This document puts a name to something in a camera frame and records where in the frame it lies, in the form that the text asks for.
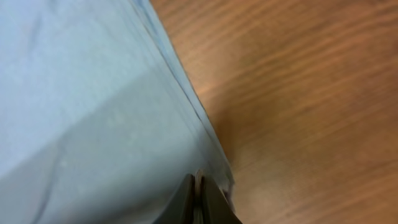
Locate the light blue printed t-shirt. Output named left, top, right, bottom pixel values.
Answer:
left=1, top=0, right=234, bottom=223

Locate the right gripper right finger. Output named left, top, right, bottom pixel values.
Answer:
left=201, top=177, right=242, bottom=224

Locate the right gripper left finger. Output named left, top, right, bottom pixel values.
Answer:
left=153, top=174, right=195, bottom=224

